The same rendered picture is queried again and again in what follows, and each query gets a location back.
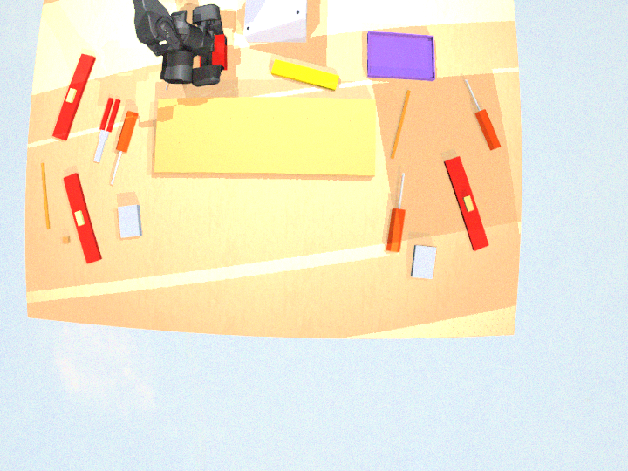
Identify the yellow flat bar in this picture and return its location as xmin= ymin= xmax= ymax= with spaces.
xmin=271 ymin=59 xmax=339 ymax=92

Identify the pale yellow panel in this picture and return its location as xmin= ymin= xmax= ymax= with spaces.
xmin=154 ymin=97 xmax=376 ymax=177

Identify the orange-handled awl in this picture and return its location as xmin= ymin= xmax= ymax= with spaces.
xmin=466 ymin=80 xmax=501 ymax=151
xmin=111 ymin=111 xmax=138 ymax=184
xmin=386 ymin=173 xmax=405 ymax=252

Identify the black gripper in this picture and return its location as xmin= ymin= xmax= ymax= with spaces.
xmin=189 ymin=4 xmax=225 ymax=87

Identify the purple rectangular tray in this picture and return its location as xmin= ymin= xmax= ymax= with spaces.
xmin=367 ymin=31 xmax=435 ymax=82

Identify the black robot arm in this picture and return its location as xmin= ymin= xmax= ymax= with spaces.
xmin=133 ymin=0 xmax=201 ymax=85

